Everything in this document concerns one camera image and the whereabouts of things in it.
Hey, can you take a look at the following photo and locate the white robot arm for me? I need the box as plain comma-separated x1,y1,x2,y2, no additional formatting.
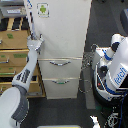
0,34,44,128

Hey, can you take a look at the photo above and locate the grey box on cabinet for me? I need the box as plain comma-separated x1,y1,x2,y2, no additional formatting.
0,6,26,18

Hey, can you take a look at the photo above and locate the green android sticker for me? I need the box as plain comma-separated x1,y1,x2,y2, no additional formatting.
37,3,49,17

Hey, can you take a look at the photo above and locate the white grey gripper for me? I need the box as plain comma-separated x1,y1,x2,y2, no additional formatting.
27,35,44,53

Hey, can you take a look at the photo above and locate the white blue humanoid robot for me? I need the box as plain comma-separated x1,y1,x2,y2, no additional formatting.
92,34,128,106

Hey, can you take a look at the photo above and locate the white refrigerator body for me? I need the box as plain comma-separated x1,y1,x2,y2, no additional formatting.
23,0,92,99

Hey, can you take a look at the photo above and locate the bottom fridge drawer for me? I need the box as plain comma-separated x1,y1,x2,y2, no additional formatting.
43,79,79,99

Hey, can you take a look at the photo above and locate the middle fridge drawer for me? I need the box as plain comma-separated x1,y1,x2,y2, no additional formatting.
38,59,81,79

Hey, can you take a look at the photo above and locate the wooden drawer cabinet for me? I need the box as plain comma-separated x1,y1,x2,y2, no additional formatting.
0,17,46,99

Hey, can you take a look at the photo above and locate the fridge drawer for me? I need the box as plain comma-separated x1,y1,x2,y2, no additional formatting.
43,79,79,99
38,59,81,79

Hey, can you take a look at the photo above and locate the coiled grey cable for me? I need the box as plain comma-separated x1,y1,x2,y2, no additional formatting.
78,43,100,94

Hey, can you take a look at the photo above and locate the white fridge door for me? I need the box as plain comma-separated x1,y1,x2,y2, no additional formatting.
23,0,92,59

